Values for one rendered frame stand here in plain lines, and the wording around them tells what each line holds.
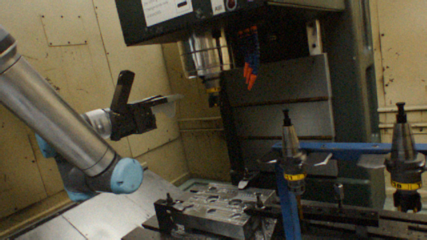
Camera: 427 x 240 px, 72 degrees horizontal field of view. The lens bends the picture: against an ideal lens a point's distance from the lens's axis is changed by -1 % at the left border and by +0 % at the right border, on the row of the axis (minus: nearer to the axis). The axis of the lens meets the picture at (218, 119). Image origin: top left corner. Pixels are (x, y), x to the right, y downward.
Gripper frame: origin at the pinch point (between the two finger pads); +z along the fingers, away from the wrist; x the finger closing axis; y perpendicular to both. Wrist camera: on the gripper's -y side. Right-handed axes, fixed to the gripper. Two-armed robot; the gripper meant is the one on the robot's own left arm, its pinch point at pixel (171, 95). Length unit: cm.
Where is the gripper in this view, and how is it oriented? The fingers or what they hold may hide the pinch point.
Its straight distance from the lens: 87.0
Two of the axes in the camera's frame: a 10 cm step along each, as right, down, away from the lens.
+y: 2.1, 9.6, 2.1
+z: 7.5, -3.0, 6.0
